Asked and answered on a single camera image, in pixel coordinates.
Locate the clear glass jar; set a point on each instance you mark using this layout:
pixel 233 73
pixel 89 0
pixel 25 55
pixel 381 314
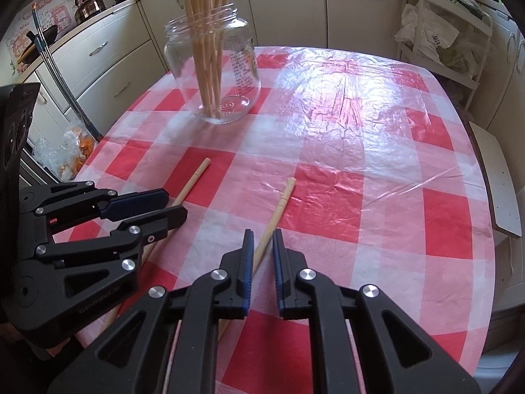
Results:
pixel 180 61

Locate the metal kettle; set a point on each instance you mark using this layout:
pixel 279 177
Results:
pixel 88 10

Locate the pink patterned wall sticker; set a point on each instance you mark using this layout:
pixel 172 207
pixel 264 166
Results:
pixel 53 12

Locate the long wooden chopstick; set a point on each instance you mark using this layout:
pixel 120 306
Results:
pixel 192 180
pixel 279 209

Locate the white stool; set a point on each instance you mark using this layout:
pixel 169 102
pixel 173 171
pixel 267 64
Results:
pixel 494 184

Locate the white storage cart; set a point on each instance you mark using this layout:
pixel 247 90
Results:
pixel 486 22

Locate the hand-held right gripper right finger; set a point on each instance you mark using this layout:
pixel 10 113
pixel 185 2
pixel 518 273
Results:
pixel 279 273

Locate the silver mop pole blue grip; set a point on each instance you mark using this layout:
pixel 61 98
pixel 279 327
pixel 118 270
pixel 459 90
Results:
pixel 71 98
pixel 57 78

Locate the bag of green vegetables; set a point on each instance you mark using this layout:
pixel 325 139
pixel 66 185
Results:
pixel 457 55

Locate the cream drawer cabinet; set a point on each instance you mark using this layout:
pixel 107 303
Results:
pixel 106 65

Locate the red checked plastic tablecloth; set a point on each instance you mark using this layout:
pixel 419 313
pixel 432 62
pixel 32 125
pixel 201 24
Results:
pixel 369 152

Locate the clear bag of oranges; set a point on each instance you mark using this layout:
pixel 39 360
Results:
pixel 82 147

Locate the white plastic bag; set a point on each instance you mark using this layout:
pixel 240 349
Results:
pixel 426 35

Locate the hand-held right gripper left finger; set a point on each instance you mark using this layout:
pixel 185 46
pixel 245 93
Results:
pixel 246 273

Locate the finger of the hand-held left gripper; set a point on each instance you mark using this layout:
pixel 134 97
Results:
pixel 135 204
pixel 164 219

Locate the cream cabinet doors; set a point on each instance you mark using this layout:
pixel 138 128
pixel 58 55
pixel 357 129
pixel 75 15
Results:
pixel 287 4

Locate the bundle of wooden chopsticks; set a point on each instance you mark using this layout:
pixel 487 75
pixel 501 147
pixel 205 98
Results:
pixel 205 49

